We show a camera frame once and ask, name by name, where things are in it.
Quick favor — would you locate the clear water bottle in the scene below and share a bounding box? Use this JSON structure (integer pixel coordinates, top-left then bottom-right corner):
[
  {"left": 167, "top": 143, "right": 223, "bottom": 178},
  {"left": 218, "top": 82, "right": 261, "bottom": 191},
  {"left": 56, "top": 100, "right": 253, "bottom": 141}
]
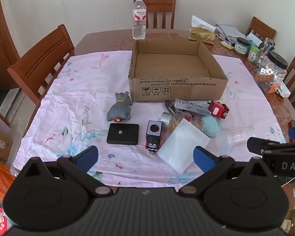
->
[{"left": 132, "top": 0, "right": 147, "bottom": 40}]

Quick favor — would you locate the grey dog toy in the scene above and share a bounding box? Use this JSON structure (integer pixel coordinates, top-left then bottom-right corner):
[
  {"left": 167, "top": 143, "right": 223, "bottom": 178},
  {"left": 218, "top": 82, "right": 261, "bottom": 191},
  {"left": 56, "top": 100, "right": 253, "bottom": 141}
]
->
[{"left": 106, "top": 91, "right": 133, "bottom": 123}]

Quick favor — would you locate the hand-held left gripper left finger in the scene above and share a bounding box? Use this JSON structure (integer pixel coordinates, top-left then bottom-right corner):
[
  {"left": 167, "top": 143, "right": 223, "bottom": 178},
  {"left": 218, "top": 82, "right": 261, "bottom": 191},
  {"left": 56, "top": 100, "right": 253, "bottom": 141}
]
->
[{"left": 22, "top": 146, "right": 113, "bottom": 197}]

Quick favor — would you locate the gold tissue pack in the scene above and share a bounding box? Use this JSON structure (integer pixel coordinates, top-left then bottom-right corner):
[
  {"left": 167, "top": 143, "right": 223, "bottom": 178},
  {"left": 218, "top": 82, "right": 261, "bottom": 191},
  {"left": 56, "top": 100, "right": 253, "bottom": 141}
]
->
[{"left": 188, "top": 15, "right": 217, "bottom": 45}]

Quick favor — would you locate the stack of grey papers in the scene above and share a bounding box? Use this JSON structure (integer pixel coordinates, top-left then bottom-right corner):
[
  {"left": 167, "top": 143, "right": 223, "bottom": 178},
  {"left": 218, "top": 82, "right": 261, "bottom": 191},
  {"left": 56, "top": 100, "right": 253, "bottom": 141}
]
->
[{"left": 215, "top": 24, "right": 247, "bottom": 39}]

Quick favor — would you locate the wooden door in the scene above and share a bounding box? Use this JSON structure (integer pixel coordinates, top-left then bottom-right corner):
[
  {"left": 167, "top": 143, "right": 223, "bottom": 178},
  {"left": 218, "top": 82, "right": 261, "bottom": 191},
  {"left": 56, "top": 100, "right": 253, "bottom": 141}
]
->
[{"left": 0, "top": 0, "right": 20, "bottom": 90}]

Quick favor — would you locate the clear plastic cup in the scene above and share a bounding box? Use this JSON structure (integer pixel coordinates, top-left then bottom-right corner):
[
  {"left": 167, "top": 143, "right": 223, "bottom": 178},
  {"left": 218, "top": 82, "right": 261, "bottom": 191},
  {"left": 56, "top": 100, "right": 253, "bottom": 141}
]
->
[{"left": 215, "top": 125, "right": 254, "bottom": 154}]

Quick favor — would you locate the clear pen holder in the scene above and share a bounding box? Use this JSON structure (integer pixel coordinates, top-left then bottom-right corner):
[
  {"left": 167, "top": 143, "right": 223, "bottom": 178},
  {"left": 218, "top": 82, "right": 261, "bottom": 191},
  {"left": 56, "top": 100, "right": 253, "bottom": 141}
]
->
[{"left": 257, "top": 38, "right": 276, "bottom": 66}]

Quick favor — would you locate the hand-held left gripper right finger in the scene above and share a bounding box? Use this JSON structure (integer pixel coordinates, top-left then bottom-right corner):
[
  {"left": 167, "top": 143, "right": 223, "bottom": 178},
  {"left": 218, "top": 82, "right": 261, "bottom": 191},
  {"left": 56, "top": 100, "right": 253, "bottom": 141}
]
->
[{"left": 178, "top": 146, "right": 271, "bottom": 194}]

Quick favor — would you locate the clear plastic packet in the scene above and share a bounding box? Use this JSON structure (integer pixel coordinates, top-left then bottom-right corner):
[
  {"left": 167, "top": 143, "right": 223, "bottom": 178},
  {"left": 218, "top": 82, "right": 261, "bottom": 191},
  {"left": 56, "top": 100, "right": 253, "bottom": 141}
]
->
[{"left": 174, "top": 99, "right": 212, "bottom": 116}]

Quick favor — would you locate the orange white small box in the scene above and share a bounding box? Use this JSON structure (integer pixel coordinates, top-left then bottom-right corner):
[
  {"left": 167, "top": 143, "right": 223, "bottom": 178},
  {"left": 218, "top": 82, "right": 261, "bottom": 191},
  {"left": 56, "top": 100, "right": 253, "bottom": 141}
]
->
[{"left": 268, "top": 81, "right": 292, "bottom": 98}]

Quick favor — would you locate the black square box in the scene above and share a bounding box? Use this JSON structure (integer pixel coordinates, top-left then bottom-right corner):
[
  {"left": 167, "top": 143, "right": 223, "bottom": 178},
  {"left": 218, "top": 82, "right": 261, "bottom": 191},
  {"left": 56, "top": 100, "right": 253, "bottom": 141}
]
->
[{"left": 106, "top": 123, "right": 140, "bottom": 145}]

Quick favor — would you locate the pink floral tablecloth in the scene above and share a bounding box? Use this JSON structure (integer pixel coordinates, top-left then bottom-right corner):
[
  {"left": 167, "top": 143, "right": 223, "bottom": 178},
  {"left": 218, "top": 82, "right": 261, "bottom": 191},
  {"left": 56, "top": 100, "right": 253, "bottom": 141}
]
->
[{"left": 11, "top": 50, "right": 287, "bottom": 188}]

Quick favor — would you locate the dark-lid glass jar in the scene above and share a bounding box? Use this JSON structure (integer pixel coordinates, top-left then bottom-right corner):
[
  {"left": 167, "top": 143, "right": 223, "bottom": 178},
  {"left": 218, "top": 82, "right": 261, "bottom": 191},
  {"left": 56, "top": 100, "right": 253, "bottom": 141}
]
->
[{"left": 234, "top": 37, "right": 251, "bottom": 56}]

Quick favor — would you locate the glitter jar silver lid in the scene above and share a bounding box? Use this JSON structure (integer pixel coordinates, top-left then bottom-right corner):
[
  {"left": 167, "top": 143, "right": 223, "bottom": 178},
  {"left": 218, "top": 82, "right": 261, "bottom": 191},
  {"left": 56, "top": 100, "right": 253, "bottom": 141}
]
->
[{"left": 160, "top": 112, "right": 205, "bottom": 132}]

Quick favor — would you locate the orange plastic bag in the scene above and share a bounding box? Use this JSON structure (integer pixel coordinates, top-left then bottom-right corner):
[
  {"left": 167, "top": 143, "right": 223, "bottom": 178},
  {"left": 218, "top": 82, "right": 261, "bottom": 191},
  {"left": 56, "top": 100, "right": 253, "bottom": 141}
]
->
[{"left": 0, "top": 159, "right": 16, "bottom": 201}]

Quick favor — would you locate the green-lid jar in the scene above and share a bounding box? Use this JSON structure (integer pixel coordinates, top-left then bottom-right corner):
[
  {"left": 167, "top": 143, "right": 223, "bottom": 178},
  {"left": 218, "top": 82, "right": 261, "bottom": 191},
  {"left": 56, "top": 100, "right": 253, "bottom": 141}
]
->
[{"left": 247, "top": 45, "right": 261, "bottom": 63}]

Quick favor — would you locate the large clear jar black lid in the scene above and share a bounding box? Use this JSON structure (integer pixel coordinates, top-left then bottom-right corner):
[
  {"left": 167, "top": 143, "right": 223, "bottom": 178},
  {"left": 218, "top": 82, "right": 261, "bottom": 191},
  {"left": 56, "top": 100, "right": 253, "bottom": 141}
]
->
[{"left": 257, "top": 51, "right": 289, "bottom": 94}]

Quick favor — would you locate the translucent white plastic box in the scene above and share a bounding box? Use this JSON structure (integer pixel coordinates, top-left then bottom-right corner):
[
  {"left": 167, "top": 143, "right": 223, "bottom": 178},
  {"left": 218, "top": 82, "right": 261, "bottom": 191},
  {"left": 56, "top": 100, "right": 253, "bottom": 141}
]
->
[{"left": 157, "top": 118, "right": 211, "bottom": 174}]

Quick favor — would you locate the cardboard box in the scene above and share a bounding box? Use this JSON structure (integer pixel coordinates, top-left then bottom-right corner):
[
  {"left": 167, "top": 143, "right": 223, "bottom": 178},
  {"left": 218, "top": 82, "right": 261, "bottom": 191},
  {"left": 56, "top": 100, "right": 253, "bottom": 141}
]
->
[{"left": 128, "top": 39, "right": 229, "bottom": 103}]

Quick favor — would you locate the white envelope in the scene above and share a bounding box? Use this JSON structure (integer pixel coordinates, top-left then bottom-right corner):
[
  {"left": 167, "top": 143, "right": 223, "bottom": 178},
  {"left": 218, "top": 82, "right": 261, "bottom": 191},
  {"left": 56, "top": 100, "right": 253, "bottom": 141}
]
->
[{"left": 244, "top": 32, "right": 263, "bottom": 48}]

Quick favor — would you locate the black robot block toy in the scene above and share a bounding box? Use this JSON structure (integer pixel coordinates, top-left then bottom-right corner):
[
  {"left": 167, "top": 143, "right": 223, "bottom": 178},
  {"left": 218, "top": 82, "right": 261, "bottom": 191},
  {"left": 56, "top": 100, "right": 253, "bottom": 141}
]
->
[{"left": 145, "top": 120, "right": 162, "bottom": 154}]

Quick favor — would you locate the teal egg-shaped case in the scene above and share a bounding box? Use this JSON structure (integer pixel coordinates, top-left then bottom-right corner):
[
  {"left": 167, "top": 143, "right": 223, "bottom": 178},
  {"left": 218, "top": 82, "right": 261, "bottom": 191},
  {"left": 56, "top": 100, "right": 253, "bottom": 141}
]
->
[{"left": 201, "top": 115, "right": 223, "bottom": 137}]

